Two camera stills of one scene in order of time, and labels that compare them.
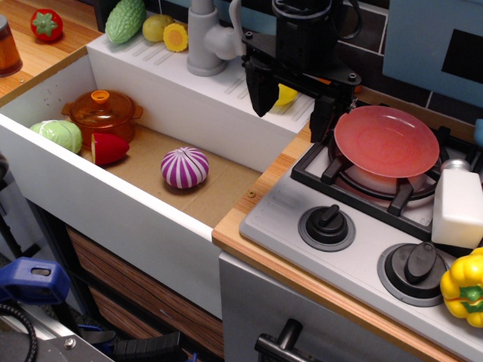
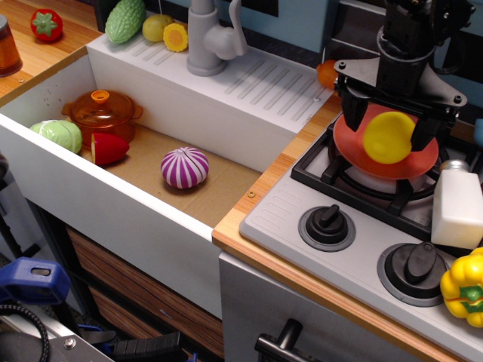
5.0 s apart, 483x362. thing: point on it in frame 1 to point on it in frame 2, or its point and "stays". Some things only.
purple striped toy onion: [184, 167] stays
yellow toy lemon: [287, 95] to [387, 136]
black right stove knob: [411, 273] stays
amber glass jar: [10, 58] stays
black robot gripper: [303, 53] to [400, 76]
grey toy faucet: [210, 43] stays
